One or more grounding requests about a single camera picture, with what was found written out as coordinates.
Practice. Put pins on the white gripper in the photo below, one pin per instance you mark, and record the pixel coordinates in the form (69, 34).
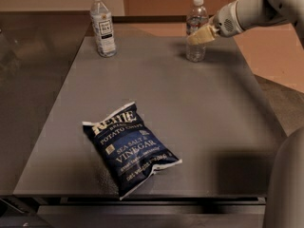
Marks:
(224, 22)

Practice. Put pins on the clear plastic water bottle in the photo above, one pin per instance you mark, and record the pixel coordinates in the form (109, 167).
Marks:
(195, 19)

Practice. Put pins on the white label tea bottle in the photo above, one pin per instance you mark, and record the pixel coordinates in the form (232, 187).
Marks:
(101, 18)

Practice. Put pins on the blue kettle chip bag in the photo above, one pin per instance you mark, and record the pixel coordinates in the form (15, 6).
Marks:
(132, 153)

